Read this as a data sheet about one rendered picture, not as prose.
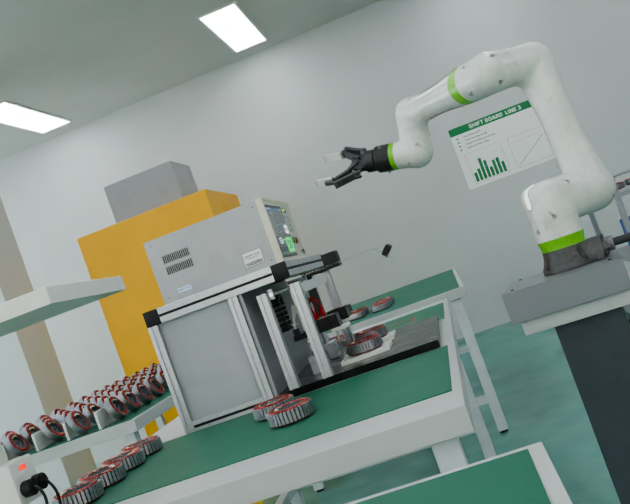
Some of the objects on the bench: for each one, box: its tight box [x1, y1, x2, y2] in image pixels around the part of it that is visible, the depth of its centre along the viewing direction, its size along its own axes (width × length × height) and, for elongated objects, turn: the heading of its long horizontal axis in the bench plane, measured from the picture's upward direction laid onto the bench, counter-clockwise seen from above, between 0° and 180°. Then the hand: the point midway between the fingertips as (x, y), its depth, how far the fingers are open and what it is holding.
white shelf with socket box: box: [0, 276, 126, 504], centre depth 171 cm, size 35×37×46 cm
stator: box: [346, 333, 384, 356], centre depth 239 cm, size 11×11×4 cm
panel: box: [238, 280, 312, 396], centre depth 256 cm, size 1×66×30 cm, turn 86°
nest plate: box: [341, 339, 393, 366], centre depth 239 cm, size 15×15×1 cm
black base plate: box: [279, 315, 440, 397], centre depth 251 cm, size 47×64×2 cm
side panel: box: [148, 295, 276, 435], centre depth 226 cm, size 28×3×32 cm, turn 176°
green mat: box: [90, 345, 452, 504], centre depth 191 cm, size 94×61×1 cm, turn 176°
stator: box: [252, 393, 295, 422], centre depth 202 cm, size 11×11×4 cm
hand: (323, 170), depth 280 cm, fingers open, 13 cm apart
